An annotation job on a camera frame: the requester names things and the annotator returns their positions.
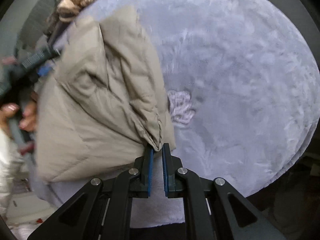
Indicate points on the beige puffer jacket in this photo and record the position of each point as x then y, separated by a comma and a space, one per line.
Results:
104, 101

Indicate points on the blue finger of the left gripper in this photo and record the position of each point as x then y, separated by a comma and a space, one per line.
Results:
44, 70

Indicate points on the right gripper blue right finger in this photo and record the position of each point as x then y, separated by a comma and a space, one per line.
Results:
213, 209

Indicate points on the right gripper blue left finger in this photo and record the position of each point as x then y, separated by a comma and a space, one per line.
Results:
101, 209

